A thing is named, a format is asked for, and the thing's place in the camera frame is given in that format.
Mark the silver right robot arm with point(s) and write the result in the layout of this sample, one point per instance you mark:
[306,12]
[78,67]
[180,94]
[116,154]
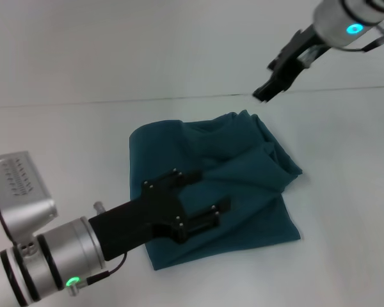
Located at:
[342,22]

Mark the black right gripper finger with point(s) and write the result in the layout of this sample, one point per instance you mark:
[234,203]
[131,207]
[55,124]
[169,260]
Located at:
[276,91]
[264,91]

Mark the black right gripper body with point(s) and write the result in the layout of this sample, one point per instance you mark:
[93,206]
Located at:
[296,56]

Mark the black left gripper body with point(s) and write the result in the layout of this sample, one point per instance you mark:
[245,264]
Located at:
[140,217]

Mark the teal t-shirt with FREE print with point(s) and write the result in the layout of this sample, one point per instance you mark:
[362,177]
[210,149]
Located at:
[227,179]

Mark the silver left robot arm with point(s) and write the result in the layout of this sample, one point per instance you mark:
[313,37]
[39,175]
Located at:
[51,262]

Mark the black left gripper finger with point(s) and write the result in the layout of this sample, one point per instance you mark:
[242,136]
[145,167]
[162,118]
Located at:
[185,177]
[208,217]

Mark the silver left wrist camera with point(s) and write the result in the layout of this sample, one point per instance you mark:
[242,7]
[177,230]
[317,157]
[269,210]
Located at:
[19,192]

